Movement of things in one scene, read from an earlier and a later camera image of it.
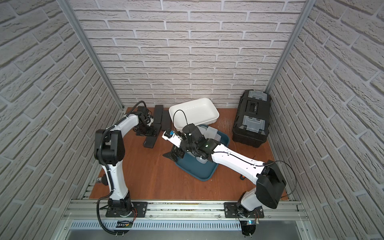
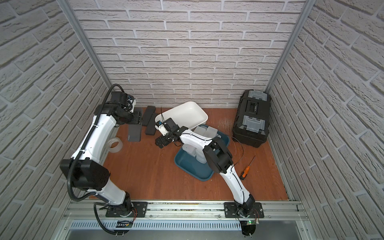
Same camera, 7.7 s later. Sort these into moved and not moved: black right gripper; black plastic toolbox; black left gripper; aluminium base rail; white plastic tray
Moved: black left gripper; black right gripper; white plastic tray
Not moved: aluminium base rail; black plastic toolbox
